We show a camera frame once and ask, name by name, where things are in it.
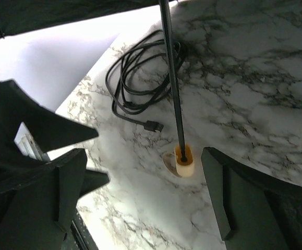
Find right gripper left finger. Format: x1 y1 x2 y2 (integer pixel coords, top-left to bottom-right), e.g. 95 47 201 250
0 148 110 249

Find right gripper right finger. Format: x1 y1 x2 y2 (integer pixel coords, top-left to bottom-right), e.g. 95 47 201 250
201 147 302 249

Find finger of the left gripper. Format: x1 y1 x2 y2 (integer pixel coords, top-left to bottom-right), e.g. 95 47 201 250
0 80 99 167

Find beige umbrella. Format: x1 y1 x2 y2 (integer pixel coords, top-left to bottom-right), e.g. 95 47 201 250
0 1 194 179

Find black coiled cable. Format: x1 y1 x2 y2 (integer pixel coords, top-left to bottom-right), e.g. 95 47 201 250
105 30 187 133

